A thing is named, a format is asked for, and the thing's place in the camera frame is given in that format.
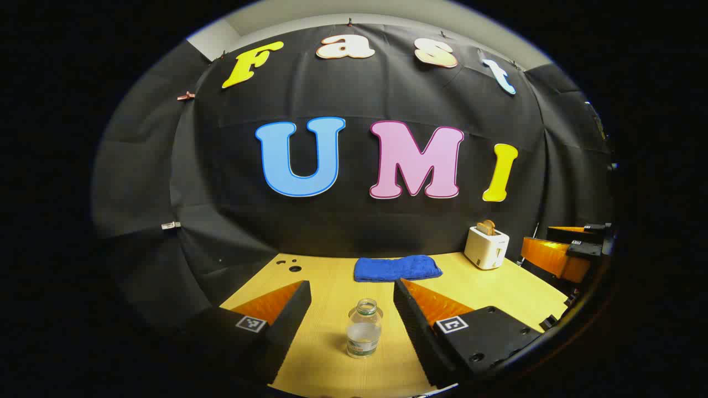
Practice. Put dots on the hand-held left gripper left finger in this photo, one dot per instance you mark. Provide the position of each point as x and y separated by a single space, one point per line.
293 315

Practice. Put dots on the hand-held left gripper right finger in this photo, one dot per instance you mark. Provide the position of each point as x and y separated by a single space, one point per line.
412 318

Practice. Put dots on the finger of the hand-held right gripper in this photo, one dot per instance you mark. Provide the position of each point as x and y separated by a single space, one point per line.
553 257
592 231

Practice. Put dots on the clear plastic water bottle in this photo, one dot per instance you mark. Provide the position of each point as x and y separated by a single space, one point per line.
364 334

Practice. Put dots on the blue folded towel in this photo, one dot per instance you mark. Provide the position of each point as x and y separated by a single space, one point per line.
395 268

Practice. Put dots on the white toaster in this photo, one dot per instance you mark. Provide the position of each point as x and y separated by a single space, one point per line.
485 249

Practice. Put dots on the toast bread slice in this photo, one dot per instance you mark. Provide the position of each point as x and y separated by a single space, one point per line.
486 227

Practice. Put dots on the black backdrop cloth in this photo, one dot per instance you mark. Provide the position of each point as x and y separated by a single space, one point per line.
221 166

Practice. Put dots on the copper backdrop clip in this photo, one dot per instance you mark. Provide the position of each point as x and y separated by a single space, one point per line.
186 96

